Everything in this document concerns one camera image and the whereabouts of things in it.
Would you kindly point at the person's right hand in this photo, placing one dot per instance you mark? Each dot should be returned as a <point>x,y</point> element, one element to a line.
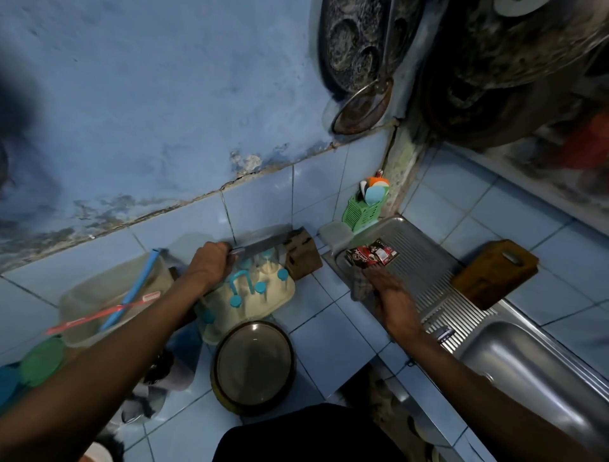
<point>395,304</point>

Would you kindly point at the person's left hand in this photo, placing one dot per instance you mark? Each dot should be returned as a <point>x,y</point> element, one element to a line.
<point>209,264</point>

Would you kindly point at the checked dishcloth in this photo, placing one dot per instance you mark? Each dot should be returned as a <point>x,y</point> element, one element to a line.
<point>361,285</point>

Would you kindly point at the small wooden cutting board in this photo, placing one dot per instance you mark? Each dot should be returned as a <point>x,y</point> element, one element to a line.
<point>495,276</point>

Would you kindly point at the person's right forearm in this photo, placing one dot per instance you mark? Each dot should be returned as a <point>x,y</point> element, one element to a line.
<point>499,404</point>

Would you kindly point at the person's left forearm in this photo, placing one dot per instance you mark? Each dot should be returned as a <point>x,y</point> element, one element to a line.
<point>95,371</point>

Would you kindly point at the person's black clothing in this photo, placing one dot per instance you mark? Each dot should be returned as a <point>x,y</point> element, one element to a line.
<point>309,435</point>

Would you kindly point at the clear glass cup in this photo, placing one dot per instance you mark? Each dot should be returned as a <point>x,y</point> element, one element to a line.
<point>269,253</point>
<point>245,262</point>

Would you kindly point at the red black sachet pack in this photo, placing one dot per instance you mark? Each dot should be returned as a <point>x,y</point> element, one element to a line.
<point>373,254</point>

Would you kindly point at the cream cup rack teal knobs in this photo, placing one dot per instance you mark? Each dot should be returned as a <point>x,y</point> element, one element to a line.
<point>271,295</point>

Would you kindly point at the blue plastic utensil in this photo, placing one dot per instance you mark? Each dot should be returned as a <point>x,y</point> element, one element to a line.
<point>138,281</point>

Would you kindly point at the clear plastic container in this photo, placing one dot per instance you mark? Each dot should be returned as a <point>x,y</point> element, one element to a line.
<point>335,235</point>

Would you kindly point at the green plastic basket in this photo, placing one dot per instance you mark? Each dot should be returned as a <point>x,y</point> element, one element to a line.
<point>361,216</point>

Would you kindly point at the wooden knife block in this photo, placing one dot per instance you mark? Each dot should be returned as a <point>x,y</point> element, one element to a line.
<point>304,257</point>

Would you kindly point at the light blue plastic scoop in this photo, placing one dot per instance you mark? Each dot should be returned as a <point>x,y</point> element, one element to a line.
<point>376,195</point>

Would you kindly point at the round brown-rimmed plate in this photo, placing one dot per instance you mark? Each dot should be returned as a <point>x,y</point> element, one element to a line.
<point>254,366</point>

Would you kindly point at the clear cup with cutlery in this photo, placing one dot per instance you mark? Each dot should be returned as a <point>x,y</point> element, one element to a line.
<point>166,371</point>

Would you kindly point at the translucent plastic container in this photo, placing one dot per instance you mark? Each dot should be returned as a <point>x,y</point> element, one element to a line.
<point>95,295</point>

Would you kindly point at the orange plastic utensil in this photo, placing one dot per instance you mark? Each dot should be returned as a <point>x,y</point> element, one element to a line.
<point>378,181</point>

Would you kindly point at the stainless steel sink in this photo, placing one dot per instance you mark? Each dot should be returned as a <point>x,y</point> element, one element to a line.
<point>523,361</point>

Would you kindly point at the red plastic utensil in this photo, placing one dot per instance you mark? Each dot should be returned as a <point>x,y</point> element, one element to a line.
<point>76,323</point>

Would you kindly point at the white bowl with cloth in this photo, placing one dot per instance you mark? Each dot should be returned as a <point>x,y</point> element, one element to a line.
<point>142,404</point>

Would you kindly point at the green lid jar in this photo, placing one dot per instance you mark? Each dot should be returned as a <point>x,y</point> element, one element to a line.
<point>43,361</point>

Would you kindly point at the small round metal strainer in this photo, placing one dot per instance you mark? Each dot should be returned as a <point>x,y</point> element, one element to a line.
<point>361,112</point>

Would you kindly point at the large dark brown wok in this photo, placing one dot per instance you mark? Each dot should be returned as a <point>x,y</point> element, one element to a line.
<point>476,114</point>

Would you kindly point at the white plate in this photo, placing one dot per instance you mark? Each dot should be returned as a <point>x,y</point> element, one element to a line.
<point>97,454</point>

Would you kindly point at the blue lid jar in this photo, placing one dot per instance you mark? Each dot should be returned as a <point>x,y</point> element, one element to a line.
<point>8,385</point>

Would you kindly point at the dark round hanging pan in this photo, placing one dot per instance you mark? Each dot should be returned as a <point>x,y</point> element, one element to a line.
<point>533,43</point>
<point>361,43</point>

